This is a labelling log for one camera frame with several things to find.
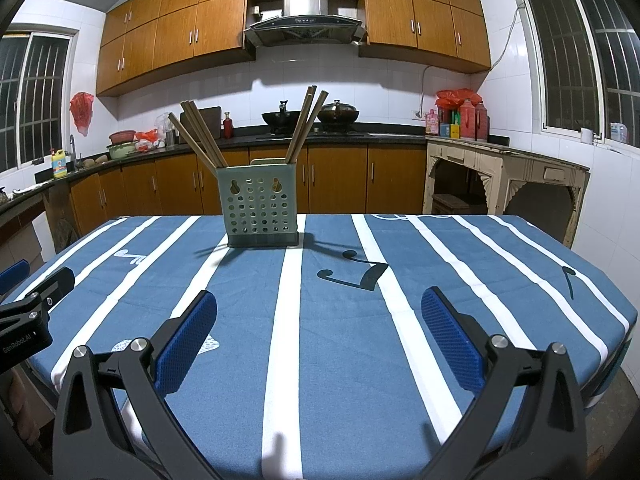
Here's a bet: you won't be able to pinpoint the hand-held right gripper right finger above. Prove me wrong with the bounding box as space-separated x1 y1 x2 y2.
420 286 590 480

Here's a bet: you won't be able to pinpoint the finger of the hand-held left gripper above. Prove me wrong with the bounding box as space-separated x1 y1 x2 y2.
0 259 30 295
22 266 76 318

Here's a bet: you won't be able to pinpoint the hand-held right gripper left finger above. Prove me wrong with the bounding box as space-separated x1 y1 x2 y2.
51 289 223 480

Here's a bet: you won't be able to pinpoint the green perforated utensil holder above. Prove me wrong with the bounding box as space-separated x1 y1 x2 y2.
216 158 300 248

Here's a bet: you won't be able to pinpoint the bunch of wooden chopsticks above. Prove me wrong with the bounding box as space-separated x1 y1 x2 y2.
167 85 330 168

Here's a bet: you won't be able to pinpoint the blue striped tablecloth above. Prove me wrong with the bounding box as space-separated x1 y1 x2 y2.
30 214 632 480

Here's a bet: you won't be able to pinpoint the small wooden stool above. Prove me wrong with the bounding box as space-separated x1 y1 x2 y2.
432 192 468 216

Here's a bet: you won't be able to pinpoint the hanging red plastic bag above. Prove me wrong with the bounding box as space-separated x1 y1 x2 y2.
70 92 95 137

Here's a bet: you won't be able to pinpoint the worn cream wooden table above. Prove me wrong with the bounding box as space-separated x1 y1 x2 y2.
422 135 591 248

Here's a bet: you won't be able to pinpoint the wooden base cabinets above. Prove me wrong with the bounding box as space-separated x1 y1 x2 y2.
70 142 427 236

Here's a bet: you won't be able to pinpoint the clear plastic bag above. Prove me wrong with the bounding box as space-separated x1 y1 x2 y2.
155 112 176 147

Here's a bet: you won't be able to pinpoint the black kitchen countertop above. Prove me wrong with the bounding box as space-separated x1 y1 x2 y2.
0 122 508 211

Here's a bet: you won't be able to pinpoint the dark wooden cutting board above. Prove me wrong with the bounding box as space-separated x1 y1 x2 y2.
181 106 222 143

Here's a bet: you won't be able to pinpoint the gas stove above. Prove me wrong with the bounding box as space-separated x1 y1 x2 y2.
256 130 366 139

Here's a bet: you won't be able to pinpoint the black wok with ladle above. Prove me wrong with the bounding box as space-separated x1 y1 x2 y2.
261 101 303 136

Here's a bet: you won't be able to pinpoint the large red plastic bag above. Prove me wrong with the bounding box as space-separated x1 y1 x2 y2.
436 88 483 109

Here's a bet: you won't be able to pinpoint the black wok with lid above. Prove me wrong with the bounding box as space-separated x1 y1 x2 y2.
317 101 360 126

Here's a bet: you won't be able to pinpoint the large barred window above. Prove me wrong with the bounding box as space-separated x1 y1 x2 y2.
520 0 640 148

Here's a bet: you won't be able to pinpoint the steel range hood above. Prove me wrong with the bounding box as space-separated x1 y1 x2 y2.
243 0 369 50

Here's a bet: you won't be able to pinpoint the barred window with white frame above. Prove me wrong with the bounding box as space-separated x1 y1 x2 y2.
0 32 73 173

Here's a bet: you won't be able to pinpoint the wooden wall cabinets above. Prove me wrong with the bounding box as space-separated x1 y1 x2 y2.
96 0 492 97

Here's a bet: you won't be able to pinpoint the white wall cable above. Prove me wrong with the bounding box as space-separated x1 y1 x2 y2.
419 2 523 113

